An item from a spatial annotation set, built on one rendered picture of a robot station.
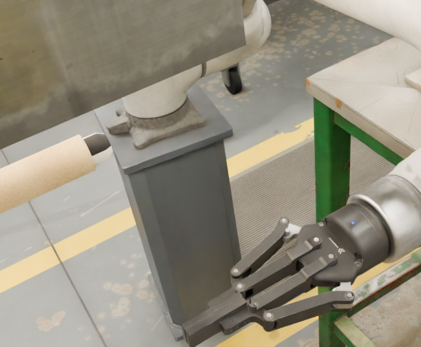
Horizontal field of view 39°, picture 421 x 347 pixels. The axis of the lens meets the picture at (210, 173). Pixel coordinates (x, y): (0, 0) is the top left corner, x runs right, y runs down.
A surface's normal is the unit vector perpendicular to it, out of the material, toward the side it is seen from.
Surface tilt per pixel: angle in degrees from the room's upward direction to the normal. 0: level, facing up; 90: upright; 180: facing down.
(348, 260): 9
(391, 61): 0
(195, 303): 90
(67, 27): 90
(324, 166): 90
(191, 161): 90
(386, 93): 0
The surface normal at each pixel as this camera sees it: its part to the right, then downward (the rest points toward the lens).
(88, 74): 0.50, 0.52
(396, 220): 0.25, -0.18
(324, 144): -0.85, 0.42
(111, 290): -0.13, -0.74
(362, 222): 0.01, -0.57
